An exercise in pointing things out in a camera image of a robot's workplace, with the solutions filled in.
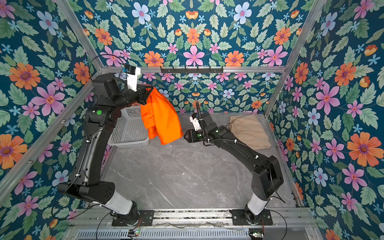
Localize white perforated plastic basket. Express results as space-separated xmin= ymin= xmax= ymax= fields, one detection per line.
xmin=108 ymin=106 xmax=149 ymax=148

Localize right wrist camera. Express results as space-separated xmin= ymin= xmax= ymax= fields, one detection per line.
xmin=190 ymin=104 xmax=217 ymax=133

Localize beige drawstring shorts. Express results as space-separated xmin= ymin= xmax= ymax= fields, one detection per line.
xmin=229 ymin=115 xmax=272 ymax=151

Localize black hook rail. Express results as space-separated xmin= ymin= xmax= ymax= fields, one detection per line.
xmin=160 ymin=67 xmax=224 ymax=74

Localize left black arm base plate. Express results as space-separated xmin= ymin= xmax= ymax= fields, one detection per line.
xmin=112 ymin=210 xmax=155 ymax=227

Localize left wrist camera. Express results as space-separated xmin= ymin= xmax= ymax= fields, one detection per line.
xmin=121 ymin=64 xmax=141 ymax=92

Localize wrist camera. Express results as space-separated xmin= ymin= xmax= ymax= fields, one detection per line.
xmin=121 ymin=64 xmax=141 ymax=92
xmin=190 ymin=104 xmax=217 ymax=133

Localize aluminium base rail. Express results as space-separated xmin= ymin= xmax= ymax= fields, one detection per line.
xmin=70 ymin=207 xmax=317 ymax=229

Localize white vented cable duct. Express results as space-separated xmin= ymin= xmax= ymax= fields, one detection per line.
xmin=75 ymin=229 xmax=251 ymax=240

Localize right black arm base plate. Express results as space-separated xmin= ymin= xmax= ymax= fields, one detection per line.
xmin=229 ymin=209 xmax=273 ymax=226

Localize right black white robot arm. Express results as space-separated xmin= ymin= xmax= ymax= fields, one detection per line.
xmin=184 ymin=126 xmax=284 ymax=225

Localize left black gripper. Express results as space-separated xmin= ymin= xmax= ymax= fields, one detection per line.
xmin=111 ymin=80 xmax=154 ymax=109

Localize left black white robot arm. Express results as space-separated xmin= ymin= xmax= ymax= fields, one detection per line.
xmin=58 ymin=74 xmax=154 ymax=226

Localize orange shorts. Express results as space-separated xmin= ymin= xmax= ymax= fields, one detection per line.
xmin=141 ymin=89 xmax=184 ymax=145

